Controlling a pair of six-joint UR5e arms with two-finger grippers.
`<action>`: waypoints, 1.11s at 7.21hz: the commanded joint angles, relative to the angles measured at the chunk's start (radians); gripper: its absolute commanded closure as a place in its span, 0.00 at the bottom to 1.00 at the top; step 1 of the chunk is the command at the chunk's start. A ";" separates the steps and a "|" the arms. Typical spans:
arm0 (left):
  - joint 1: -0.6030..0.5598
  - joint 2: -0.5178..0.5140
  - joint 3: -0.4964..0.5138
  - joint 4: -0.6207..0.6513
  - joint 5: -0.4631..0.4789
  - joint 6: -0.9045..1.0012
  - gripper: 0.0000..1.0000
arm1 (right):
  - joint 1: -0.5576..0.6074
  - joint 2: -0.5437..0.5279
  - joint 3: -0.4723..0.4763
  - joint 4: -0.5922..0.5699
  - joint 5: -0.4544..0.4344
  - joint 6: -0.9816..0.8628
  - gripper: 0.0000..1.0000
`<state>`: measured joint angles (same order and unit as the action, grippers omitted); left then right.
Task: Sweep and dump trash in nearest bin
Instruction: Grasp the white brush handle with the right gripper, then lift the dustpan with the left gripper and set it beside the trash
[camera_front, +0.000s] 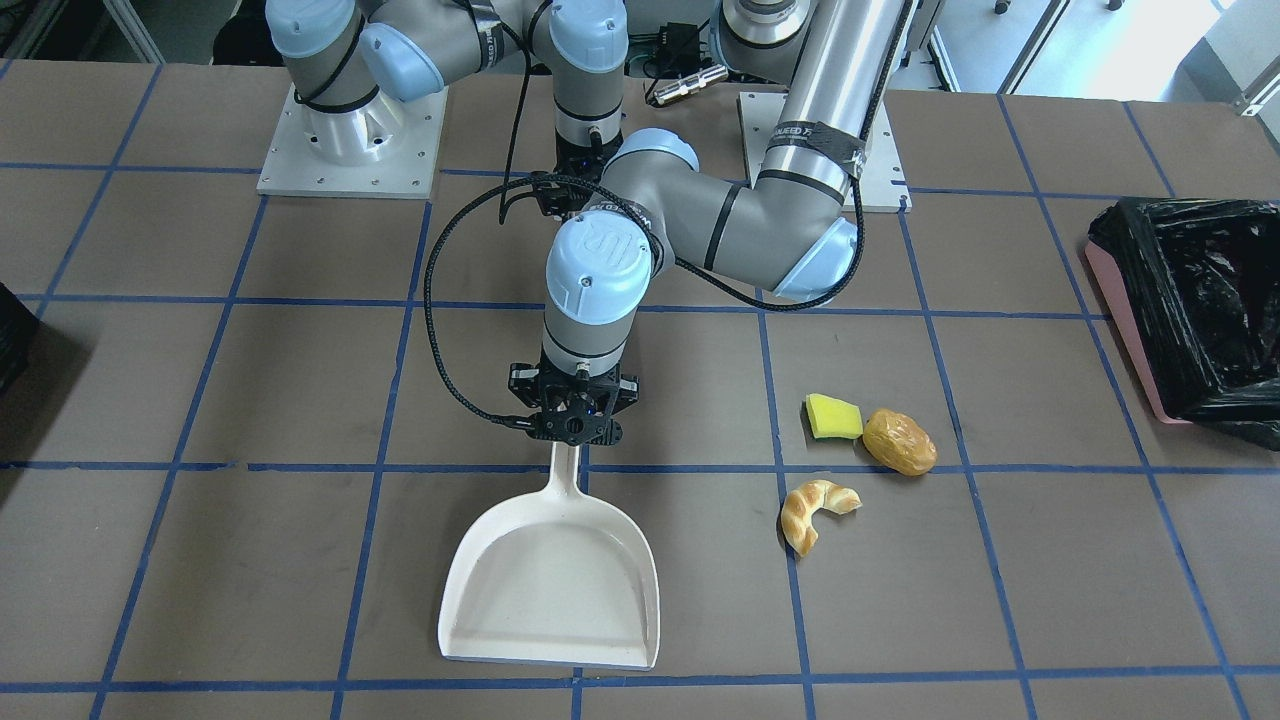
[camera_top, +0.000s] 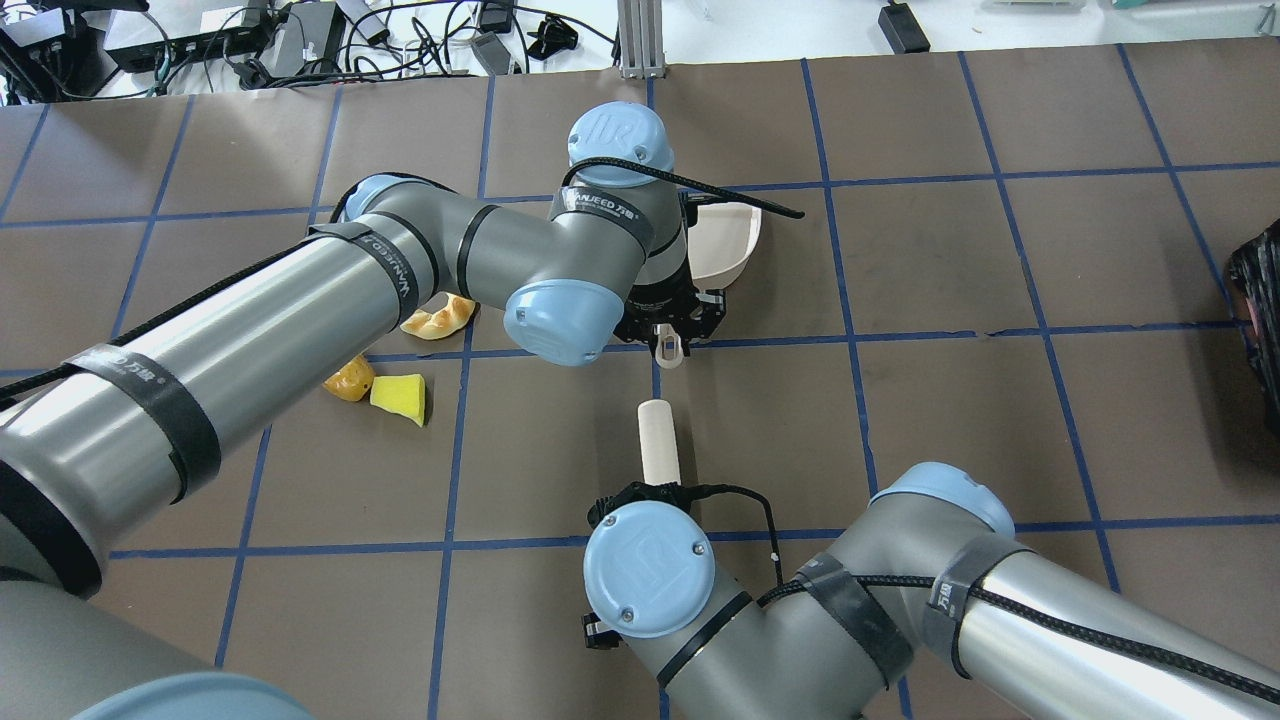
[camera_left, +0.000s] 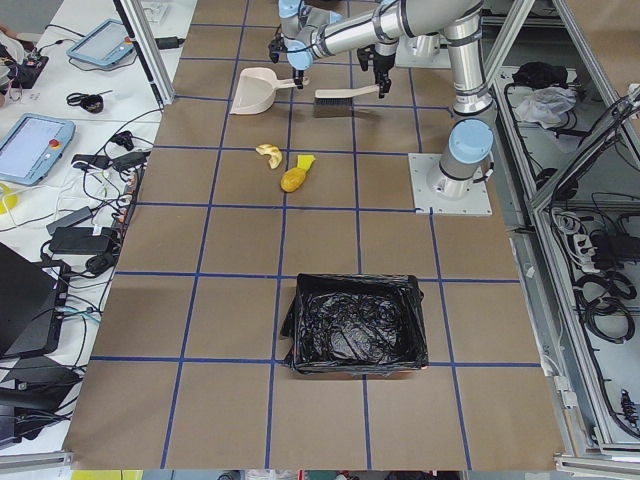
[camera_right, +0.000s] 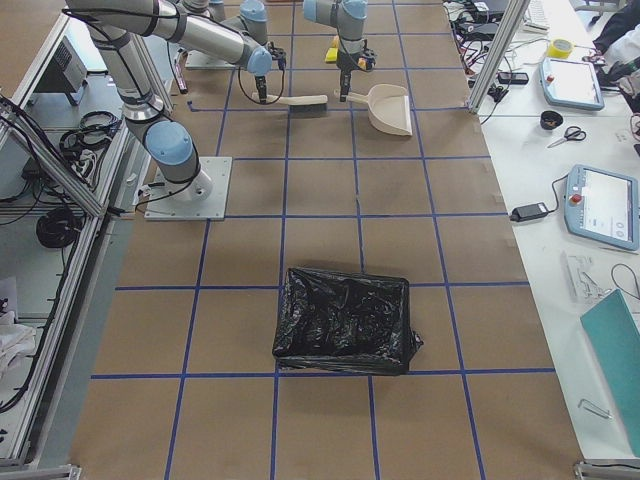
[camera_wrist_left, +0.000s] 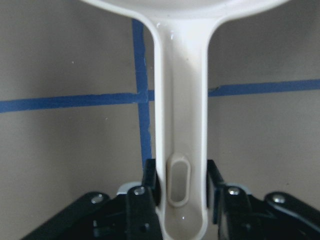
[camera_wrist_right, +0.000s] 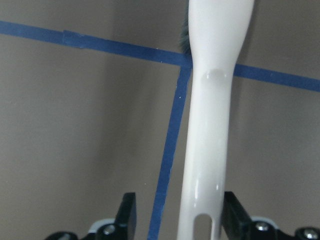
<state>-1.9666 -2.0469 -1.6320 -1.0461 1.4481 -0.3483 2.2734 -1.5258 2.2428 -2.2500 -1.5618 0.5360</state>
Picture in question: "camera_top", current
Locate bin with black bag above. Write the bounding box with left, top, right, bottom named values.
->
left=1224, top=222, right=1279, bottom=436

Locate beige hand brush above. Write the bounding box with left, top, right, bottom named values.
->
left=637, top=398, right=682, bottom=486

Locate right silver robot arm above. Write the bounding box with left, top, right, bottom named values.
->
left=584, top=462, right=1277, bottom=719

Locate croissant toy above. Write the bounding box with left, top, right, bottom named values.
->
left=399, top=293, right=477, bottom=341

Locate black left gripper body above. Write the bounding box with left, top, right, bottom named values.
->
left=612, top=259, right=727, bottom=348

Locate beige plastic dustpan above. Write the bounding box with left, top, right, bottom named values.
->
left=653, top=202, right=763, bottom=369

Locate yellow sponge wedge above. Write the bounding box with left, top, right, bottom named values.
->
left=369, top=374, right=428, bottom=428

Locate brown potato toy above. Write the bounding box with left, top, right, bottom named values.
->
left=321, top=354, right=378, bottom=404

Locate black power adapter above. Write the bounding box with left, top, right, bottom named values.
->
left=877, top=1, right=931, bottom=55

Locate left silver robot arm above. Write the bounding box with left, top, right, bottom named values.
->
left=3, top=101, right=726, bottom=719

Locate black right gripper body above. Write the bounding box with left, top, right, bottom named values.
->
left=582, top=612, right=625, bottom=650

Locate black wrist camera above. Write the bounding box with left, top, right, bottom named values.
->
left=586, top=482, right=700, bottom=529

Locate aluminium frame post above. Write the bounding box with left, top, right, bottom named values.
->
left=616, top=0, right=667, bottom=79

